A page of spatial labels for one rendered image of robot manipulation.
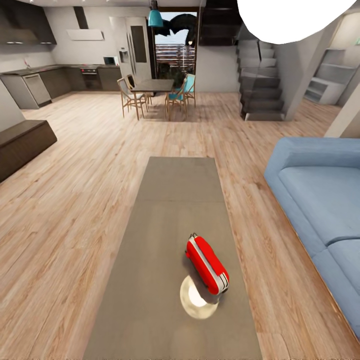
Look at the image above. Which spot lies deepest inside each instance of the fixed window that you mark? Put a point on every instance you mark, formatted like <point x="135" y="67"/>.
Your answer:
<point x="175" y="43"/>

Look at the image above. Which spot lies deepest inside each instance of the radio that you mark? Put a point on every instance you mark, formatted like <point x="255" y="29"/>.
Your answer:
<point x="209" y="268"/>

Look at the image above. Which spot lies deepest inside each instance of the microwave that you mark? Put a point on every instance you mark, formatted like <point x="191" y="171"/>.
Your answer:
<point x="111" y="59"/>

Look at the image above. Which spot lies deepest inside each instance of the breakfast table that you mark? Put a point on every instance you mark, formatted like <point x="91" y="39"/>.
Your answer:
<point x="149" y="87"/>

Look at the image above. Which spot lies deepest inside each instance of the cabinet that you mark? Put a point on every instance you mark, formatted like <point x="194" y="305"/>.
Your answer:
<point x="34" y="22"/>
<point x="22" y="142"/>
<point x="11" y="29"/>

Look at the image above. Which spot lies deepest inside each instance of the dishwasher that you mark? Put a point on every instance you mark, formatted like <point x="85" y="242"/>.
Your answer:
<point x="37" y="89"/>

